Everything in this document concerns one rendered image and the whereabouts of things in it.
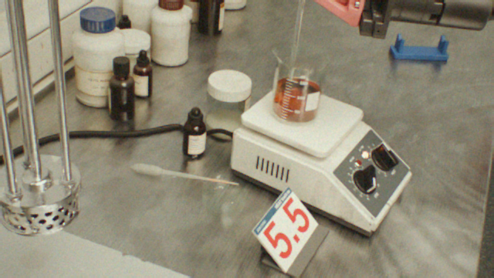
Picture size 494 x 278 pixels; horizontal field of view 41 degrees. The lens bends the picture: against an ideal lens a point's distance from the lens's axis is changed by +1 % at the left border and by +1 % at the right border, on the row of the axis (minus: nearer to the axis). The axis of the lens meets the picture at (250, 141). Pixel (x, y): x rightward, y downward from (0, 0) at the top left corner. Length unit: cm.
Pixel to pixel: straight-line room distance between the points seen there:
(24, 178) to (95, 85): 41
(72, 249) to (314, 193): 28
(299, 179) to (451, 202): 21
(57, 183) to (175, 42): 54
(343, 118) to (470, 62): 47
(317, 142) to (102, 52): 33
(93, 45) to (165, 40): 17
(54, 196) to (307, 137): 34
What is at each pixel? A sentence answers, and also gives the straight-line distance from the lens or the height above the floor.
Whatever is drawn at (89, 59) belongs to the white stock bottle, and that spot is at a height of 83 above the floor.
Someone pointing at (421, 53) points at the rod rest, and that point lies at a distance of 121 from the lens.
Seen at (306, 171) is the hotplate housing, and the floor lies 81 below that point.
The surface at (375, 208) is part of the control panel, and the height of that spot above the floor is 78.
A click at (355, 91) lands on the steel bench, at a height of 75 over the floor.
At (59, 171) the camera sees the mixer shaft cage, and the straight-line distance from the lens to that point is 56.
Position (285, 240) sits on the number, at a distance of 73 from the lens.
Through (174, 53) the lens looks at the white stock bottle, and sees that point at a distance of 105.
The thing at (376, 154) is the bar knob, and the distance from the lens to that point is 82.
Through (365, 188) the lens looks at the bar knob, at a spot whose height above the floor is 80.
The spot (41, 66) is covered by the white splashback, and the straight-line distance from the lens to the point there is 99.
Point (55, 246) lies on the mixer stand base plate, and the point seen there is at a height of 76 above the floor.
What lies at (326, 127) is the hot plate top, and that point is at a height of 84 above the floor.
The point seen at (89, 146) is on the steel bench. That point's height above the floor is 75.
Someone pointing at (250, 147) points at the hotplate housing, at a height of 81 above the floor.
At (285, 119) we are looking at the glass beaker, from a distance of 78.
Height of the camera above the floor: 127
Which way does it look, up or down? 35 degrees down
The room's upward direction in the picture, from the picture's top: 7 degrees clockwise
